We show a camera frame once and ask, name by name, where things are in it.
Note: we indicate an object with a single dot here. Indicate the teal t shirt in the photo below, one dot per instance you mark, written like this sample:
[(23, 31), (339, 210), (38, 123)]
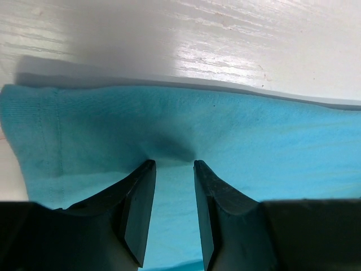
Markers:
[(71, 144)]

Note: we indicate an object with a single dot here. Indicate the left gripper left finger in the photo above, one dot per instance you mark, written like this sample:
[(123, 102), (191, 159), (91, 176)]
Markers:
[(107, 231)]

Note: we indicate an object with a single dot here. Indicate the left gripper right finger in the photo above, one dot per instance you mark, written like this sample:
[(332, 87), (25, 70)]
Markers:
[(239, 233)]

